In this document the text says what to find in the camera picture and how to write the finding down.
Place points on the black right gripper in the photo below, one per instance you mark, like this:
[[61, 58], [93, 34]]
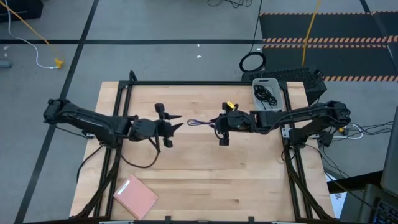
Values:
[[234, 123]]

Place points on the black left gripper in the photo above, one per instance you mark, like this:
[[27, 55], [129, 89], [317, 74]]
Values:
[[163, 129]]

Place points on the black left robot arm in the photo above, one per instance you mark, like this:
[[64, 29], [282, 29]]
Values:
[[90, 119]]

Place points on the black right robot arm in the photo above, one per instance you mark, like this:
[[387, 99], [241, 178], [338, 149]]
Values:
[[295, 115]]

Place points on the yellow gripper tag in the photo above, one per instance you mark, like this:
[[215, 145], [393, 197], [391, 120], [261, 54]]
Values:
[[230, 105]]

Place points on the white plastic bin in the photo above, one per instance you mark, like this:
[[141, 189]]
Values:
[[276, 88]]

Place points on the pink notebook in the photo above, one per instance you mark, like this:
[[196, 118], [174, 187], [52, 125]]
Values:
[[136, 197]]

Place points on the black perforated box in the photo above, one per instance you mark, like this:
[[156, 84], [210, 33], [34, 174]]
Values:
[[298, 74]]

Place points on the black power adapter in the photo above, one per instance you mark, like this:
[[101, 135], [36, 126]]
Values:
[[326, 140]]

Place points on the yellow plug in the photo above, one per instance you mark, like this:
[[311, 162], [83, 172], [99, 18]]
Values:
[[59, 63]]

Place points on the white paper sheet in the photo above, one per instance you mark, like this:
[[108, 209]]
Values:
[[337, 199]]

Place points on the black hazard-striped floor mat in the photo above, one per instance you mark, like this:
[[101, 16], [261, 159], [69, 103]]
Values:
[[342, 28]]

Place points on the small grey block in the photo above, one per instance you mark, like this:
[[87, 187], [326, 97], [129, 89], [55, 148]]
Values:
[[4, 64]]

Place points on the grey monitor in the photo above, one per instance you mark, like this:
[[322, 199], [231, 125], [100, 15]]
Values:
[[391, 155]]

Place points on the black cabinet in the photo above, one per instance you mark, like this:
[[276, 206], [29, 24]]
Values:
[[21, 9]]

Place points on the black keyboard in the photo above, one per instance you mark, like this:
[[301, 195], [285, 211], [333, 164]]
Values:
[[387, 214]]

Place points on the black aluminium table frame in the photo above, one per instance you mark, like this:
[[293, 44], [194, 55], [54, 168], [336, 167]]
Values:
[[202, 83]]

